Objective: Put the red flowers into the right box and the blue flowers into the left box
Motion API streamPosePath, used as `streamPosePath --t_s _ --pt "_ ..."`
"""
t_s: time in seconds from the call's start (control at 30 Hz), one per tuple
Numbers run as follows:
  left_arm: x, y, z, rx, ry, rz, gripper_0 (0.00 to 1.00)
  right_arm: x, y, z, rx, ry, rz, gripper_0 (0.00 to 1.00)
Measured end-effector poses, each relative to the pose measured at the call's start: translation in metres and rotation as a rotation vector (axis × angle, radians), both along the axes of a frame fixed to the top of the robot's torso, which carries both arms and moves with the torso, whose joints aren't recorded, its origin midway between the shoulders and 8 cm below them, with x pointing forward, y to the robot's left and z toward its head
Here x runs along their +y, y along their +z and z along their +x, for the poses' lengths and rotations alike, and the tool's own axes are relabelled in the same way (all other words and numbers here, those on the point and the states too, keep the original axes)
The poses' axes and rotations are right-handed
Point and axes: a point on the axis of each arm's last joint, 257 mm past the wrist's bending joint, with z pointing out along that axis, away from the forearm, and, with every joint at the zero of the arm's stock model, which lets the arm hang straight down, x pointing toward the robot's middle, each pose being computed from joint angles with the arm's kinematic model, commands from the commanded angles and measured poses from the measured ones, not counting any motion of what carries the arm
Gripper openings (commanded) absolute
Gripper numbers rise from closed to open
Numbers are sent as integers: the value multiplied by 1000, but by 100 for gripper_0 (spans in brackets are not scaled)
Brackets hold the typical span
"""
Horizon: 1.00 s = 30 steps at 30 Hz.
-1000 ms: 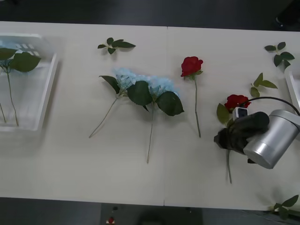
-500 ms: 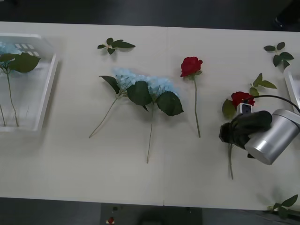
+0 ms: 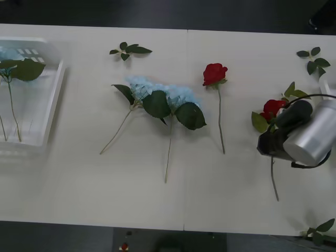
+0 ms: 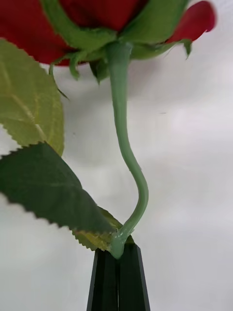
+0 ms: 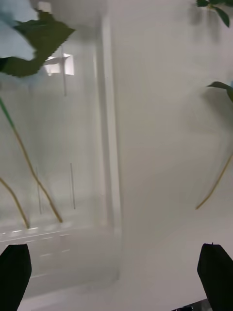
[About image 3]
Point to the pale blue flower green stem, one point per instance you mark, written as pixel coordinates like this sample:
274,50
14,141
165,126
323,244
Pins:
137,88
190,115

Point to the pale blue flower large leaf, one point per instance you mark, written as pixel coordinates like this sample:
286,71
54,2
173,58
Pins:
29,69

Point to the pale blue flower thin stem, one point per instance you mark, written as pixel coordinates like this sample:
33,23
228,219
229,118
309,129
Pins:
5,64

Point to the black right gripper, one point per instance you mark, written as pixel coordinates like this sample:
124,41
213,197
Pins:
270,143

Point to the white shallow plastic box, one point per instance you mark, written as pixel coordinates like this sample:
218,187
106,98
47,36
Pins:
53,86

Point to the loose green leaf twig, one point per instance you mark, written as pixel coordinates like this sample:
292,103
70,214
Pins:
325,225
321,62
131,49

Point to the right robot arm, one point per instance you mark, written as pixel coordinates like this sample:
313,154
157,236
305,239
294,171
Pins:
312,131

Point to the red rose green stem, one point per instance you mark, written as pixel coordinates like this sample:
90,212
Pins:
271,106
214,73

